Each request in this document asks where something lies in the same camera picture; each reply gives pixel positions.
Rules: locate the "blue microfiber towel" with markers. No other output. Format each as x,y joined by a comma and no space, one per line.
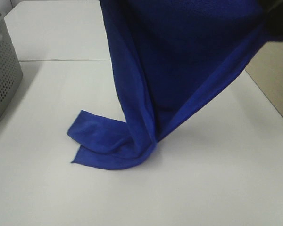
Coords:
169,59

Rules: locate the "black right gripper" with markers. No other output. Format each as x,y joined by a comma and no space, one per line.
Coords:
272,26

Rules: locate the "beige storage box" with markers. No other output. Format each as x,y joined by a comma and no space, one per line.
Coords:
266,69

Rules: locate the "grey perforated plastic basket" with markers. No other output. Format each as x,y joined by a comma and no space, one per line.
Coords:
10,70

